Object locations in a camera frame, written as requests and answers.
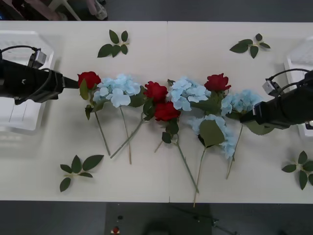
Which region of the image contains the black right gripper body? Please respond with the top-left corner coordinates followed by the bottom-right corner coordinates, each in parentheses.
top-left (253, 84), bottom-right (304, 130)

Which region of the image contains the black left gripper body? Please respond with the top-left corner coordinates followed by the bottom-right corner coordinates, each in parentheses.
top-left (13, 62), bottom-right (65, 106)

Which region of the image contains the pale blue flower green stem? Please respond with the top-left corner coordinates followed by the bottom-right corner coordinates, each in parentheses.
top-left (221, 89), bottom-right (276, 180)
top-left (167, 75), bottom-right (213, 112)
top-left (92, 73), bottom-right (147, 165)

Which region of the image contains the red rose green stem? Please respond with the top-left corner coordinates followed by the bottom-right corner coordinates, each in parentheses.
top-left (110, 81), bottom-right (169, 159)
top-left (77, 70), bottom-right (111, 157)
top-left (154, 101), bottom-right (200, 194)
top-left (204, 72), bottom-right (232, 116)

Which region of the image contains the pale blue flower large leaf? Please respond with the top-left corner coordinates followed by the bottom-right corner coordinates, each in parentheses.
top-left (188, 114), bottom-right (237, 208)

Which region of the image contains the dark robot base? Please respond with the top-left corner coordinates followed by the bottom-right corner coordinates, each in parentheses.
top-left (105, 202), bottom-right (213, 235)

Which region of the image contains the shallow white box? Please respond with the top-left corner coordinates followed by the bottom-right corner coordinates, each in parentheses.
top-left (0, 29), bottom-right (62, 157)
top-left (283, 36), bottom-right (313, 141)

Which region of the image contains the loose green leaf twig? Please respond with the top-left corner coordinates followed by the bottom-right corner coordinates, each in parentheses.
top-left (281, 150), bottom-right (313, 191)
top-left (60, 154), bottom-right (105, 193)
top-left (97, 29), bottom-right (130, 59)
top-left (229, 33), bottom-right (271, 59)

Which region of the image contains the white plastic chair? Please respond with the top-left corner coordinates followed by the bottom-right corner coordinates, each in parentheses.
top-left (52, 0), bottom-right (83, 22)

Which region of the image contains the person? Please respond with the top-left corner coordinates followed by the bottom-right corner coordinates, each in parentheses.
top-left (24, 0), bottom-right (109, 22)

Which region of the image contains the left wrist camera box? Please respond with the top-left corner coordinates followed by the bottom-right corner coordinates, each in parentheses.
top-left (27, 48), bottom-right (47, 71)

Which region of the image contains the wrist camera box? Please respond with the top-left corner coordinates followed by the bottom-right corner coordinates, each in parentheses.
top-left (262, 79), bottom-right (282, 97)
top-left (27, 48), bottom-right (47, 71)

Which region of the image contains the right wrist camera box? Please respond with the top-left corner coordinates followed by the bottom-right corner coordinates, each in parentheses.
top-left (262, 79), bottom-right (282, 97)

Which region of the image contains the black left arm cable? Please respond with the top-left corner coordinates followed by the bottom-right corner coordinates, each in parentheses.
top-left (0, 46), bottom-right (53, 105)

